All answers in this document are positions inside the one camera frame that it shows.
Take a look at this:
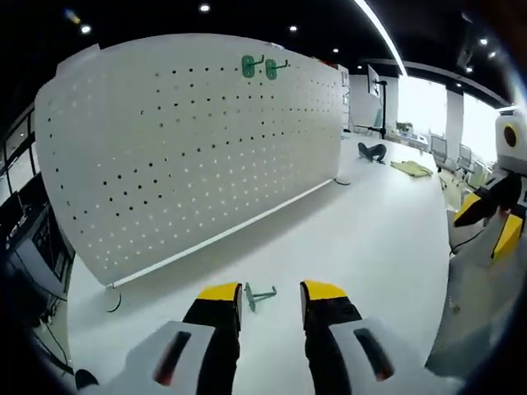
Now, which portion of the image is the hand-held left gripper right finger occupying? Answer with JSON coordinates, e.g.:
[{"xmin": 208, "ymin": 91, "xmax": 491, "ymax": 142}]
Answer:
[{"xmin": 299, "ymin": 279, "xmax": 413, "ymax": 395}]

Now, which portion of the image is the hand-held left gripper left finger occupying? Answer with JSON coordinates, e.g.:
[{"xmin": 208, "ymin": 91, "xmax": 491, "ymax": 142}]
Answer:
[{"xmin": 123, "ymin": 282, "xmax": 244, "ymax": 395}]

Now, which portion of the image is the green hook assembly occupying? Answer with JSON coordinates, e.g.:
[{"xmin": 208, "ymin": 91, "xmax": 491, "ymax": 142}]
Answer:
[
  {"xmin": 243, "ymin": 281, "xmax": 278, "ymax": 314},
  {"xmin": 264, "ymin": 58, "xmax": 290, "ymax": 81},
  {"xmin": 240, "ymin": 53, "xmax": 265, "ymax": 79}
]

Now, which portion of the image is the white perforated mounting plate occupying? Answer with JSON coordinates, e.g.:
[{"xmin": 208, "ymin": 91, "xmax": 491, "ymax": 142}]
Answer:
[{"xmin": 34, "ymin": 32, "xmax": 352, "ymax": 314}]

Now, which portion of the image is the person's left hand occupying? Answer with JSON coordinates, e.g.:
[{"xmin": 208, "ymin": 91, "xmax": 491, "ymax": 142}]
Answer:
[{"xmin": 74, "ymin": 369, "xmax": 100, "ymax": 392}]

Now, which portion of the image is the yellow-green folded cloth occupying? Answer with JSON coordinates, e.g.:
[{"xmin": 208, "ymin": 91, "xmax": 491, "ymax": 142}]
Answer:
[{"xmin": 389, "ymin": 159, "xmax": 434, "ymax": 179}]

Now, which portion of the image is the black pole monitor stand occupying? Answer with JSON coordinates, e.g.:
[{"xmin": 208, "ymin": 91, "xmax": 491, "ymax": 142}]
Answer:
[{"xmin": 353, "ymin": 63, "xmax": 390, "ymax": 140}]

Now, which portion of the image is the black curved device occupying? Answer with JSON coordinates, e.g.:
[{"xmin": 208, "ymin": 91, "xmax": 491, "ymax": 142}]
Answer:
[{"xmin": 357, "ymin": 141, "xmax": 389, "ymax": 165}]

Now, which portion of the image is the long ceiling light strip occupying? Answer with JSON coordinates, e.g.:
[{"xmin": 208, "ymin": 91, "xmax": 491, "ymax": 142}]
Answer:
[{"xmin": 352, "ymin": 0, "xmax": 409, "ymax": 77}]

